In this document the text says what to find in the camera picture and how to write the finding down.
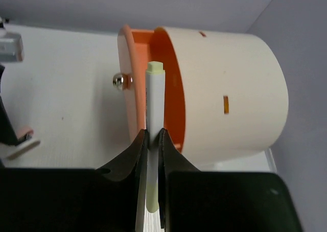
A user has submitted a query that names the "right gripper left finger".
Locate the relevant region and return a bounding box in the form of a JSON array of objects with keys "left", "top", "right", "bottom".
[{"left": 95, "top": 129, "right": 148, "bottom": 231}]

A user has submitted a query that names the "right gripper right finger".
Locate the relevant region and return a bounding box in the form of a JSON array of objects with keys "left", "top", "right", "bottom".
[{"left": 158, "top": 128, "right": 199, "bottom": 229}]

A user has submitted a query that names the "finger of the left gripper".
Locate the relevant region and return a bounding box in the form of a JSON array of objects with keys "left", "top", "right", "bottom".
[{"left": 0, "top": 64, "right": 20, "bottom": 147}]

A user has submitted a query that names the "white pen pale cap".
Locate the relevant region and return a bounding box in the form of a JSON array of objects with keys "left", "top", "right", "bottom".
[{"left": 144, "top": 61, "right": 166, "bottom": 231}]

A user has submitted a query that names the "cream cylindrical desk organizer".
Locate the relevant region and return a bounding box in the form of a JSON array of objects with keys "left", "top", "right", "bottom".
[{"left": 117, "top": 25, "right": 289, "bottom": 165}]

